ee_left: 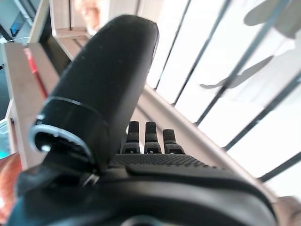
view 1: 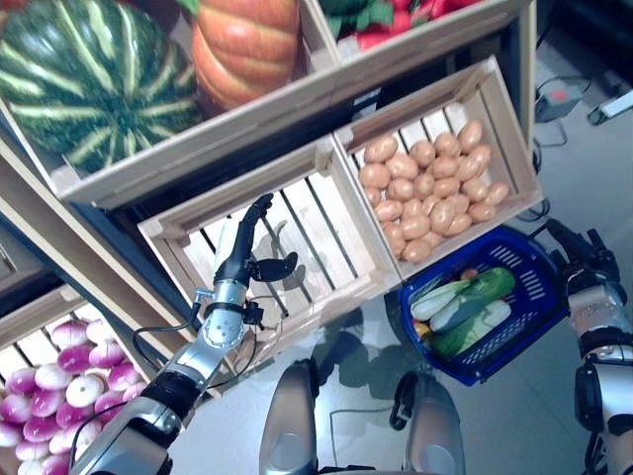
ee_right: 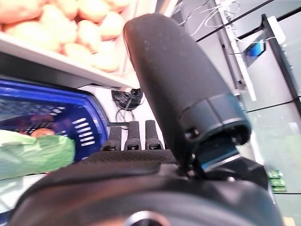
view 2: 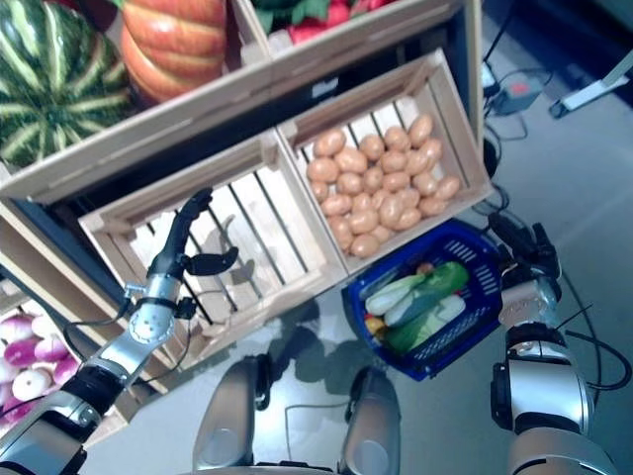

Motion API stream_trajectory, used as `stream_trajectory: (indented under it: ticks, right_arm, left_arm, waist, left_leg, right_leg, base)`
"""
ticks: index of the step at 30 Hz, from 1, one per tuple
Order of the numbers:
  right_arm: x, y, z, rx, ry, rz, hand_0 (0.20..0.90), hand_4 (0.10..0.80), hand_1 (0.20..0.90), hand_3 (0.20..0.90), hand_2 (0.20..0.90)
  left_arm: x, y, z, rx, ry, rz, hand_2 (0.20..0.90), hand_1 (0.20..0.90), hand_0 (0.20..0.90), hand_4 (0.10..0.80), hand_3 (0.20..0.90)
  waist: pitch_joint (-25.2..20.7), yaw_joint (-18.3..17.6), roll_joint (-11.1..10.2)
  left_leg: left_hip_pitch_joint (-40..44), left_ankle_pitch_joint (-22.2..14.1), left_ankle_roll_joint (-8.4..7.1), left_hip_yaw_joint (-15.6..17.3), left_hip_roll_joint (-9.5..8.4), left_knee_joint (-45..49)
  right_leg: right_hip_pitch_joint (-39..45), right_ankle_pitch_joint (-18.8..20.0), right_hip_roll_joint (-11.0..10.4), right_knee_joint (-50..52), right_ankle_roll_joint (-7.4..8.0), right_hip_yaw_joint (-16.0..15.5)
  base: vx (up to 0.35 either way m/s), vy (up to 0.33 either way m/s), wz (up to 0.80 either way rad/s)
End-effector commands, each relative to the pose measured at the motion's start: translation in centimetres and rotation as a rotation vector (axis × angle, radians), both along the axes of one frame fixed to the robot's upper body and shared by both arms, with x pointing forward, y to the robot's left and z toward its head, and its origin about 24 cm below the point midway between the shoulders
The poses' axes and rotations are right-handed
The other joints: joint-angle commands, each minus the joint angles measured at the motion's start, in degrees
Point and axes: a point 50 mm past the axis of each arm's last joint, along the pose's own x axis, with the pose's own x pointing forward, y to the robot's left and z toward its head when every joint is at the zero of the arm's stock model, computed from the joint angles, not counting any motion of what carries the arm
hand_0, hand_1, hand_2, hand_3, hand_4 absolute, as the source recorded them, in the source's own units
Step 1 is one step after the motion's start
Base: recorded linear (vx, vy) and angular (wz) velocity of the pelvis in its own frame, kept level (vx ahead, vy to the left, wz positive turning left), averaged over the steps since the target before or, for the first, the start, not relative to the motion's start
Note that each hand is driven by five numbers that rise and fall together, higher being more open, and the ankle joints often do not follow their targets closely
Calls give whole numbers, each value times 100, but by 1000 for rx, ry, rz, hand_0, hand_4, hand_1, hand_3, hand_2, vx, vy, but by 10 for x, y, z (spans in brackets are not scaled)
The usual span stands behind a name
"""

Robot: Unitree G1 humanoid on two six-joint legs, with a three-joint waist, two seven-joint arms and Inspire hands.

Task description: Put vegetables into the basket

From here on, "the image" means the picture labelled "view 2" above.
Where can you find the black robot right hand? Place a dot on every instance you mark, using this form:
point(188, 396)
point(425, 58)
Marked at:
point(534, 247)

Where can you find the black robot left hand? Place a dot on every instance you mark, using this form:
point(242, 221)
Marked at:
point(173, 242)

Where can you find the blue plastic shopping basket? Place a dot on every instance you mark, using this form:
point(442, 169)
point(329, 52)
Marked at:
point(475, 257)

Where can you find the napa cabbage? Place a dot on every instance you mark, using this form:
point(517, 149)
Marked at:
point(450, 309)
point(445, 274)
point(381, 302)

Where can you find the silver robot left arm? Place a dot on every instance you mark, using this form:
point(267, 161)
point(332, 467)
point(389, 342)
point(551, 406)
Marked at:
point(148, 321)

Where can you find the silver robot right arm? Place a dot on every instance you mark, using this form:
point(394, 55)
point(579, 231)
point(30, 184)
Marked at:
point(549, 391)

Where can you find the brown potato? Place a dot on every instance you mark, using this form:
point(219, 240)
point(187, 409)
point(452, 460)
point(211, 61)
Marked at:
point(393, 161)
point(408, 218)
point(424, 184)
point(363, 221)
point(362, 202)
point(351, 159)
point(373, 179)
point(319, 191)
point(372, 147)
point(432, 151)
point(395, 181)
point(417, 162)
point(329, 143)
point(322, 169)
point(409, 198)
point(420, 129)
point(390, 212)
point(336, 204)
point(365, 245)
point(341, 228)
point(350, 183)
point(397, 138)
point(380, 197)
point(382, 232)
point(432, 205)
point(447, 188)

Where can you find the wooden slatted crate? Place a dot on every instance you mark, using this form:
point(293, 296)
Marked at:
point(277, 222)

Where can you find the wide wooden pumpkin crate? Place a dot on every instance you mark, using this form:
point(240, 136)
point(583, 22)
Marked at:
point(148, 133)

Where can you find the small peach round vegetable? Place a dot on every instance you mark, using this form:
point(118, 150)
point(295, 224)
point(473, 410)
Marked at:
point(424, 269)

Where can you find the wooden potato crate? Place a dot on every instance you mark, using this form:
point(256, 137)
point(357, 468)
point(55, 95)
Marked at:
point(460, 128)

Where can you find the grey box with red label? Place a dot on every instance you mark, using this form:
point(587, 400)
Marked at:
point(516, 96)

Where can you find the white standing desk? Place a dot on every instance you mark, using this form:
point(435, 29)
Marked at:
point(583, 99)

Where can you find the black power adapter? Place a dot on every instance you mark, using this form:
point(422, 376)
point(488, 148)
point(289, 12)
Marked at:
point(489, 79)

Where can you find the yellow bell pepper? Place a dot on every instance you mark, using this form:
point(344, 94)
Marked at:
point(375, 325)

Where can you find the wooden turnip crate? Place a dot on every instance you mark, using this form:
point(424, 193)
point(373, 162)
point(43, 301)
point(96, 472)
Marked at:
point(118, 415)

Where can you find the silver robot left leg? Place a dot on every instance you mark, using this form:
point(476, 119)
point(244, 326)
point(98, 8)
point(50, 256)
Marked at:
point(222, 420)

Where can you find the silver robot leg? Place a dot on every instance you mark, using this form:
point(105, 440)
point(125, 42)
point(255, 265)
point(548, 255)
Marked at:
point(371, 425)
point(222, 420)

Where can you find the small orange pumpkin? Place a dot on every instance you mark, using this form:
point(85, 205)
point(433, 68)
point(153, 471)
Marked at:
point(173, 44)

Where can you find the green striped pumpkin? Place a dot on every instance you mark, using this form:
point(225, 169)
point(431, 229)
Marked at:
point(49, 84)

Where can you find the silver robot right leg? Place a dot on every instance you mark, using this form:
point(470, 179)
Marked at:
point(371, 425)

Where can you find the dark green broccoli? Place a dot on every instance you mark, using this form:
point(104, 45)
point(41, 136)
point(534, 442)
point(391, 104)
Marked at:
point(277, 10)

